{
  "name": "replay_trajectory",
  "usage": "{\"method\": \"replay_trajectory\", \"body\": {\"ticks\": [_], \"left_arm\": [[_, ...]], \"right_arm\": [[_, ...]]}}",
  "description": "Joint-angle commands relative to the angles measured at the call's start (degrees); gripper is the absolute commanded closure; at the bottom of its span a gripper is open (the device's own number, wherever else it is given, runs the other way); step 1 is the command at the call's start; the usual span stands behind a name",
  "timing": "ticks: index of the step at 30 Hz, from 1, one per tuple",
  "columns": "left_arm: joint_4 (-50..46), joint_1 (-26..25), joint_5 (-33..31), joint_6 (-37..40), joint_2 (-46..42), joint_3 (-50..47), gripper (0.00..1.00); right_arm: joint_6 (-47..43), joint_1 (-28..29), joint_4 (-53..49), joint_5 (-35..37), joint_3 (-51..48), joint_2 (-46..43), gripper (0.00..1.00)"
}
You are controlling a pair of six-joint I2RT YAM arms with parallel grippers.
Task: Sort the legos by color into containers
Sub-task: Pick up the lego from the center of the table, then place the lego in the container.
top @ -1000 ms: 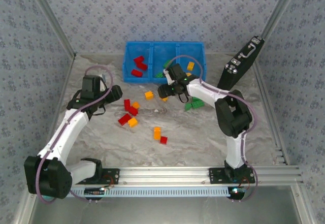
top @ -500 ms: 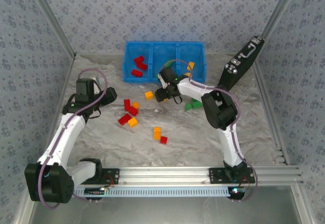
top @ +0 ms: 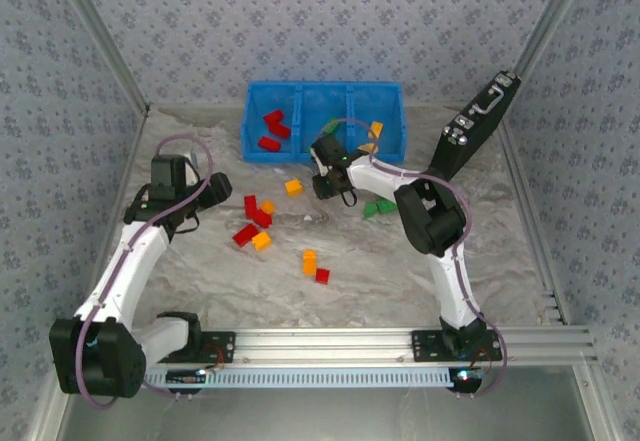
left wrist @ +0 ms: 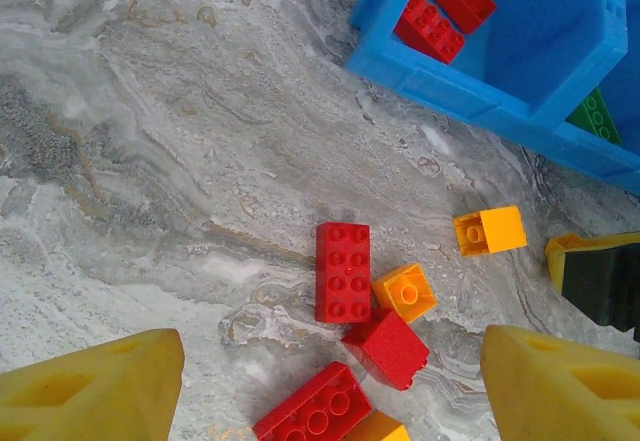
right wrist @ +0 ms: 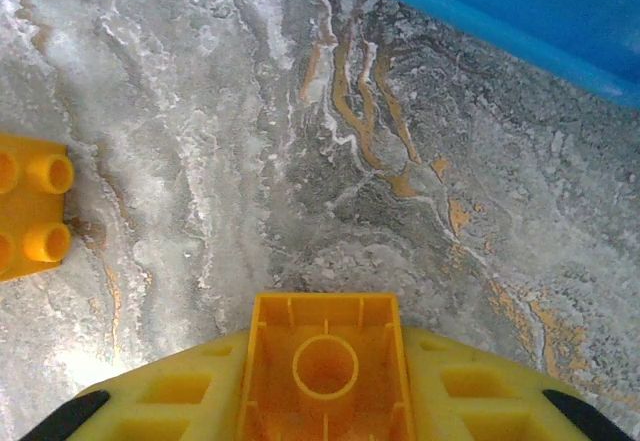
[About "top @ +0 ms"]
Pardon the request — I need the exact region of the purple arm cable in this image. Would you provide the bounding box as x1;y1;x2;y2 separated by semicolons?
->
317;118;510;400
75;133;217;411

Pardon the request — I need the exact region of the red zigzag lego piece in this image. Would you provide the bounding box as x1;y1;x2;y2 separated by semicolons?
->
263;109;292;141

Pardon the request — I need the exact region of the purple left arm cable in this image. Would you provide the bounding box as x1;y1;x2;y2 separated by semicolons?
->
75;133;217;411

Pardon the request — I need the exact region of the aluminum frame post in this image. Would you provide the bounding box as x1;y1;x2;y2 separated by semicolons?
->
47;0;151;115
512;0;597;77

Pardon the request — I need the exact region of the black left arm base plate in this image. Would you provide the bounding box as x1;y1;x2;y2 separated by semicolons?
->
197;330;237;365

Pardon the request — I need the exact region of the black case with silver handle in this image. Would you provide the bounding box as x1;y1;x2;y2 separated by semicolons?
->
428;69;522;182

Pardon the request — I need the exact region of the perforated light blue cable duct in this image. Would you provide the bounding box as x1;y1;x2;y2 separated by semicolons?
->
144;365;464;390

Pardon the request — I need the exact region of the blue three-compartment bin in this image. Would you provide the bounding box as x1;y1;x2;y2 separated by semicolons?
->
241;80;407;165

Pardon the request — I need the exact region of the small circuit board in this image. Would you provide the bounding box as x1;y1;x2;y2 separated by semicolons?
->
166;369;207;385
448;366;484;393

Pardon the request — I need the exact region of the aluminum mounting rail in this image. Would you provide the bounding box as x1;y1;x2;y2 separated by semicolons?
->
149;325;600;367

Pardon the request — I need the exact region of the aluminum side rail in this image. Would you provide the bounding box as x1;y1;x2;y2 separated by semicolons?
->
89;108;151;292
497;118;571;325

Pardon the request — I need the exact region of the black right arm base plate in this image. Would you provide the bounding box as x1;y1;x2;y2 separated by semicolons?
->
411;329;501;364

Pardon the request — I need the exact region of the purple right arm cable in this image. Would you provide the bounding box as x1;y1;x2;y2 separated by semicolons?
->
317;118;510;400

